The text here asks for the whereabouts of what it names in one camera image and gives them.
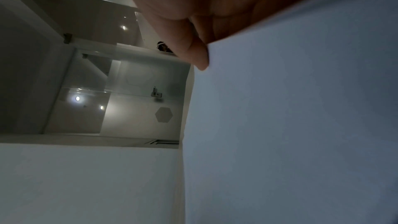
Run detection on dark slotted vent grille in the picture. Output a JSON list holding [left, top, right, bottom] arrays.
[[148, 139, 180, 145]]

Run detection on frosted glass door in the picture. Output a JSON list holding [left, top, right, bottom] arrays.
[[40, 45, 191, 136]]

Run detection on white sheet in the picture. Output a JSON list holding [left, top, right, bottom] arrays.
[[182, 0, 398, 224]]

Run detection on dark object behind glass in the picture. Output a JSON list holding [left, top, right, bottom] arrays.
[[157, 41, 173, 54]]

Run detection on grey hexagon sticker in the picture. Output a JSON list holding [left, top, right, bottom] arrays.
[[155, 106, 173, 123]]

